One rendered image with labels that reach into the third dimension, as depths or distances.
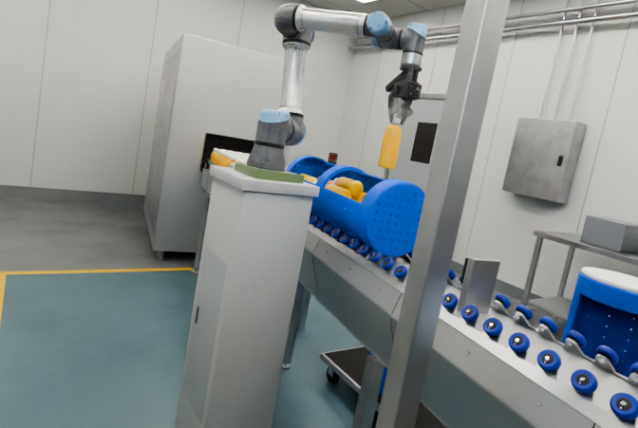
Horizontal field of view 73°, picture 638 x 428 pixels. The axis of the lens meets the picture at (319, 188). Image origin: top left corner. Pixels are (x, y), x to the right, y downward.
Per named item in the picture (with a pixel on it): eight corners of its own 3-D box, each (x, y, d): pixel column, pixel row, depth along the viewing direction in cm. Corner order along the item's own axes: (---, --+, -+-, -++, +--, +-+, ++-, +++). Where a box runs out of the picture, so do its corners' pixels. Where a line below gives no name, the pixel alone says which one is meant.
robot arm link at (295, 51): (265, 142, 173) (277, 7, 171) (281, 146, 187) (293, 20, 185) (291, 144, 169) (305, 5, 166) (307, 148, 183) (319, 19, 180)
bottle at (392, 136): (384, 169, 160) (394, 120, 158) (373, 166, 166) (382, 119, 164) (399, 171, 164) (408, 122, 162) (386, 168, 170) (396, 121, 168)
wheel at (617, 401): (644, 400, 73) (647, 406, 74) (617, 385, 77) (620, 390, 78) (629, 421, 73) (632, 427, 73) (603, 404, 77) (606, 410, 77)
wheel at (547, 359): (563, 355, 87) (567, 360, 88) (543, 344, 91) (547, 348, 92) (550, 372, 86) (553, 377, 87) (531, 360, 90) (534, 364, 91)
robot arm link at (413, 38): (407, 27, 163) (430, 28, 159) (402, 56, 164) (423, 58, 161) (403, 20, 155) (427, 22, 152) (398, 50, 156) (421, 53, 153)
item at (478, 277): (462, 313, 118) (475, 259, 116) (452, 307, 121) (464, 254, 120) (488, 313, 122) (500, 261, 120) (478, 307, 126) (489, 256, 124)
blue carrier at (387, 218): (358, 254, 151) (377, 176, 148) (276, 202, 229) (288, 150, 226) (421, 261, 163) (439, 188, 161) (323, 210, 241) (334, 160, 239)
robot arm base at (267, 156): (260, 168, 156) (264, 141, 155) (238, 163, 167) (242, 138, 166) (292, 173, 166) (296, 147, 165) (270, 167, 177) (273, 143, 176)
